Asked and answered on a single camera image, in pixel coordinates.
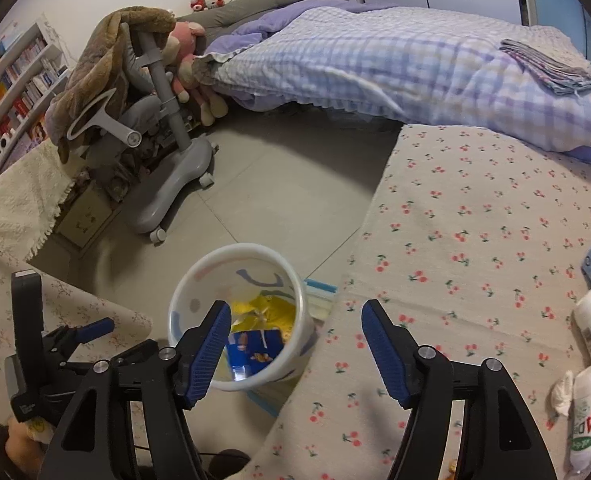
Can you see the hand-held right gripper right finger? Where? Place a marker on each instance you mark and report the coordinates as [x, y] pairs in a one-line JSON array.
[[383, 350]]

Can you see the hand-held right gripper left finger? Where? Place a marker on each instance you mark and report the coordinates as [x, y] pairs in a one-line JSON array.
[[208, 355]]

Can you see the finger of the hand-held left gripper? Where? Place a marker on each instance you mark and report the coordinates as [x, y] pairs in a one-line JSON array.
[[93, 330]]

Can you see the blue snack packet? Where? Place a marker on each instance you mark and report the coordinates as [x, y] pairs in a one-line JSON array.
[[255, 352]]

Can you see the yellow wrapper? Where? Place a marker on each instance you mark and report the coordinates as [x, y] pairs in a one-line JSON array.
[[270, 310]]

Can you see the white patterned trash bin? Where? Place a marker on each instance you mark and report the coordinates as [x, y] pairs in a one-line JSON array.
[[298, 355]]

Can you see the white tissue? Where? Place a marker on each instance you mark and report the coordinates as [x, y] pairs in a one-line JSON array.
[[561, 395]]

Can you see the floral print cloth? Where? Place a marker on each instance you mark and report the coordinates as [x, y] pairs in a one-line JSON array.
[[75, 300]]

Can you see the small wooden cabinet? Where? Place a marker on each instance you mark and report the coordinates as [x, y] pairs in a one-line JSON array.
[[88, 220]]

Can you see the cream lace cloth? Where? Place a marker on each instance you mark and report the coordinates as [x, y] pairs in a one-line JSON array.
[[20, 195]]

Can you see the dark haired doll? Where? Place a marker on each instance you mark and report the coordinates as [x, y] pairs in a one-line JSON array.
[[20, 447]]

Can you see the cherry print tablecloth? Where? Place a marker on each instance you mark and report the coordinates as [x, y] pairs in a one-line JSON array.
[[475, 260]]

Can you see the rows of books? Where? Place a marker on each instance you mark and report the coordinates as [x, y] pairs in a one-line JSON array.
[[23, 97]]

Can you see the gray study chair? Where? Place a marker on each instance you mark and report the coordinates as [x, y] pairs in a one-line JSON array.
[[175, 110]]

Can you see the white bookshelf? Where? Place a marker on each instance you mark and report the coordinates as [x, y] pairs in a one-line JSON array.
[[50, 50]]

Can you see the brown plush blanket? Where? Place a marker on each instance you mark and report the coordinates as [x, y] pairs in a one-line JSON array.
[[105, 50]]

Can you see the purple plaid quilt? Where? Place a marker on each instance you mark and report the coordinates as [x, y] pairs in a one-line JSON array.
[[375, 60]]

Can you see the pink plush toy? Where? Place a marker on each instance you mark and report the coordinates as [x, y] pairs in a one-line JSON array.
[[183, 45]]

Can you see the folded striped cloth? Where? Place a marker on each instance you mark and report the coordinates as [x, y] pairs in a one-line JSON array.
[[545, 67]]

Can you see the gray bed headboard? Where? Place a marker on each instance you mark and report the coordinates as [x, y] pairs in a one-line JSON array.
[[255, 15]]

